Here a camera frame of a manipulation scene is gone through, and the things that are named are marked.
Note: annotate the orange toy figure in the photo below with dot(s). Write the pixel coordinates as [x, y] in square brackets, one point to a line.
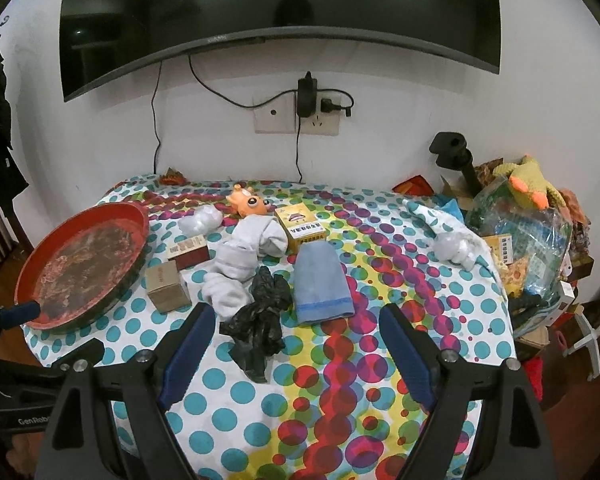
[245, 202]

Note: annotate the clear plastic bag of goods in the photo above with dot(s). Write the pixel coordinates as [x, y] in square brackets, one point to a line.
[530, 250]

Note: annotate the blue plastic bag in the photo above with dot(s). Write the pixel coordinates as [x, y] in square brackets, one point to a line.
[450, 205]

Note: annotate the white wall socket plate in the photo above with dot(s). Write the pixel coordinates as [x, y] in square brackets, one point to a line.
[275, 117]

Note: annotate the black curved television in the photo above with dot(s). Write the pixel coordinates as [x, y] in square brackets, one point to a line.
[280, 0]

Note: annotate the red packet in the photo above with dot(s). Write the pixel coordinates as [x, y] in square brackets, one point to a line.
[415, 185]

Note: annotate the white metal stand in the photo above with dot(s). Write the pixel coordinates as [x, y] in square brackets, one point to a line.
[592, 340]

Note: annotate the black angled plug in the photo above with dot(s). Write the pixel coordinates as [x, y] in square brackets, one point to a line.
[330, 106]

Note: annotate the dark red small box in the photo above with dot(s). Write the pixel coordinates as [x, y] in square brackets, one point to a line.
[190, 255]

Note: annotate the yellow medicine box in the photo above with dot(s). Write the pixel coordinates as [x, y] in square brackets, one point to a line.
[300, 230]

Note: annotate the red round tray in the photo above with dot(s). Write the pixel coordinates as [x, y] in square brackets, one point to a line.
[80, 260]

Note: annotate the black power adapter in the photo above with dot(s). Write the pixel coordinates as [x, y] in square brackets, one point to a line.
[307, 95]

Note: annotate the light blue towel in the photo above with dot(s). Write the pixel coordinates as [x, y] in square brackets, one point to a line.
[320, 280]

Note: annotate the polka dot tablecloth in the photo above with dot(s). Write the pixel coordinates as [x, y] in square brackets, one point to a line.
[330, 410]

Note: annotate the yellow printed box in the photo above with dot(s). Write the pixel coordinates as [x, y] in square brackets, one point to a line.
[500, 250]

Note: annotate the small orange red wrapper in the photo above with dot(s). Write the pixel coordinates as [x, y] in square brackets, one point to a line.
[172, 176]

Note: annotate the open cardboard carton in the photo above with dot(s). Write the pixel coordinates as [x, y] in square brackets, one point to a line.
[455, 187]

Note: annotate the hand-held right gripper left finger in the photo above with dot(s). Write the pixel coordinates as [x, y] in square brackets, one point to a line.
[182, 365]

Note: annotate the black clamp stand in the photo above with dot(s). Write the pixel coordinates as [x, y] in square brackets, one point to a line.
[450, 145]

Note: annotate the white plastic bag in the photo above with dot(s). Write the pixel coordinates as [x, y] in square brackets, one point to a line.
[455, 247]
[200, 220]

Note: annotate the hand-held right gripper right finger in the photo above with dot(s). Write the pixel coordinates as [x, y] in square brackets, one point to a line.
[405, 355]

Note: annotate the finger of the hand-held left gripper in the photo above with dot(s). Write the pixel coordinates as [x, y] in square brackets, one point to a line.
[75, 355]
[20, 314]

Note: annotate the brown cardboard box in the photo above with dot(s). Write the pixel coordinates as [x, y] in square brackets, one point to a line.
[167, 287]

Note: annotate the black plastic bag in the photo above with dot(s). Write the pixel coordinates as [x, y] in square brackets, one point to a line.
[260, 320]

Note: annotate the white sock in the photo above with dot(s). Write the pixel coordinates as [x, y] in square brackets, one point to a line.
[230, 270]
[265, 240]

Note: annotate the yellow knitted duck toy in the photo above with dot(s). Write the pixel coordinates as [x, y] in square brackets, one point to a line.
[525, 185]

